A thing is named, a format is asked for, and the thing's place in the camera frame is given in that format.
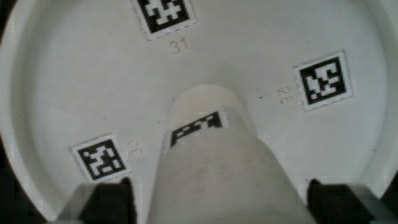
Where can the white cylindrical table leg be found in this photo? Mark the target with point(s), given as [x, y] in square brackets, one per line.
[220, 184]

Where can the white round table top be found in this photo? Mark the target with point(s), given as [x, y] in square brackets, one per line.
[101, 57]

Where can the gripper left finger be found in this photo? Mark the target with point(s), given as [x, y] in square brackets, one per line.
[100, 205]

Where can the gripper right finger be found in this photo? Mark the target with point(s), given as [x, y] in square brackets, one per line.
[343, 204]

